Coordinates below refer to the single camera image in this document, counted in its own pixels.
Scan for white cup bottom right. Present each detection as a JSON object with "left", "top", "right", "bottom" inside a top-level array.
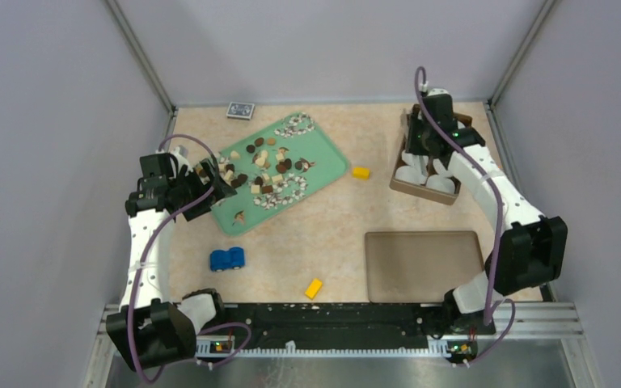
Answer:
[{"left": 425, "top": 175, "right": 456, "bottom": 195}]

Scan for tan box lid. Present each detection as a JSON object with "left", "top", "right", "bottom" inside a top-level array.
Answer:
[{"left": 364, "top": 230, "right": 484, "bottom": 303}]

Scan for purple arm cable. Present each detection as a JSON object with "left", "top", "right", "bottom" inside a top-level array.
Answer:
[
  {"left": 414, "top": 66, "right": 517, "bottom": 368},
  {"left": 126, "top": 133, "right": 252, "bottom": 385}
]

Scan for blue toy car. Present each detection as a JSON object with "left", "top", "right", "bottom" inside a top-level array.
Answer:
[{"left": 209, "top": 247, "right": 246, "bottom": 272}]

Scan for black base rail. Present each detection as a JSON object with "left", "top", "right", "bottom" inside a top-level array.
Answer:
[{"left": 207, "top": 302, "right": 496, "bottom": 354}]

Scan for metal tweezers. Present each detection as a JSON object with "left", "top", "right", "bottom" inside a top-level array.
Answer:
[{"left": 418, "top": 155, "right": 429, "bottom": 176}]

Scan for green plastic tray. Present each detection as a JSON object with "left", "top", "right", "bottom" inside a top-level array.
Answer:
[{"left": 211, "top": 112, "right": 349, "bottom": 236}]

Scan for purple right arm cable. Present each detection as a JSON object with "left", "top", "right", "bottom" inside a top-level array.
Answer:
[{"left": 414, "top": 66, "right": 517, "bottom": 368}]

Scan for white cup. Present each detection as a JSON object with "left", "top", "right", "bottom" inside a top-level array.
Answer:
[
  {"left": 401, "top": 150, "right": 420, "bottom": 170},
  {"left": 425, "top": 175, "right": 456, "bottom": 195}
]

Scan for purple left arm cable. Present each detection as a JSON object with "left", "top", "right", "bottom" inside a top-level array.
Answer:
[{"left": 126, "top": 133, "right": 252, "bottom": 385}]

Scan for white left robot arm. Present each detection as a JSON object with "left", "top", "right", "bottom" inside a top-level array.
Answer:
[{"left": 106, "top": 150, "right": 235, "bottom": 372}]

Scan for playing card deck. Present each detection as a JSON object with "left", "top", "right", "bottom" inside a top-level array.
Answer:
[{"left": 226, "top": 102, "right": 256, "bottom": 120}]

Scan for yellow block near tray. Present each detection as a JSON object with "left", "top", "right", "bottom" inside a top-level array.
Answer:
[{"left": 352, "top": 167, "right": 371, "bottom": 180}]

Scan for yellow block front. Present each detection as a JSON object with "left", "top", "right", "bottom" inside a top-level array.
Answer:
[{"left": 304, "top": 278, "right": 323, "bottom": 300}]

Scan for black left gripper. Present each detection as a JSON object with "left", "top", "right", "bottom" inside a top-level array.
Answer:
[{"left": 169, "top": 158, "right": 236, "bottom": 221}]

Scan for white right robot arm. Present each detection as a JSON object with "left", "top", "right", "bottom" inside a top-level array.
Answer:
[{"left": 405, "top": 83, "right": 568, "bottom": 333}]

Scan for brown chocolate box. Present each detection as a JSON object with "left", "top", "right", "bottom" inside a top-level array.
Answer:
[{"left": 389, "top": 108, "right": 462, "bottom": 205}]

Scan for white cup lower left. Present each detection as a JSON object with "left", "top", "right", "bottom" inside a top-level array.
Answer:
[{"left": 401, "top": 150, "right": 420, "bottom": 170}]

